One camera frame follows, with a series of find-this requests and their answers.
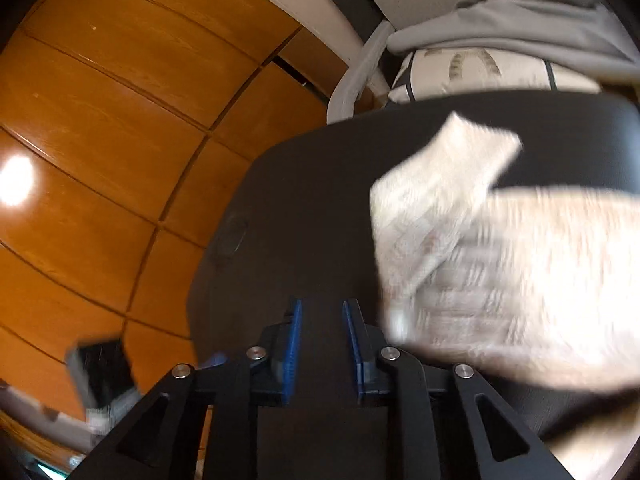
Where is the white printed cushion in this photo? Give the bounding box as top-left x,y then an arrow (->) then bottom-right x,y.
389,47 -> 603,106

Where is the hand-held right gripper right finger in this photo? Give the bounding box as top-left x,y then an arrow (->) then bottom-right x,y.
341,299 -> 576,480

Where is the black leather bench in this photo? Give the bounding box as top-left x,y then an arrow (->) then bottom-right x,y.
186,91 -> 640,480

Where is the grey hoodie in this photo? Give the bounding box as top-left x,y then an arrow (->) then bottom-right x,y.
387,0 -> 640,82

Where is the white knitted sweater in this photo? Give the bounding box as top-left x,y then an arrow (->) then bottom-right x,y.
369,111 -> 640,392

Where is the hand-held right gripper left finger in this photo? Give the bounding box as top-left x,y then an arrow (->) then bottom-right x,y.
67,298 -> 304,480

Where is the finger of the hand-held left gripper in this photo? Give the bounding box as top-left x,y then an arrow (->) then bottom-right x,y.
197,352 -> 232,373

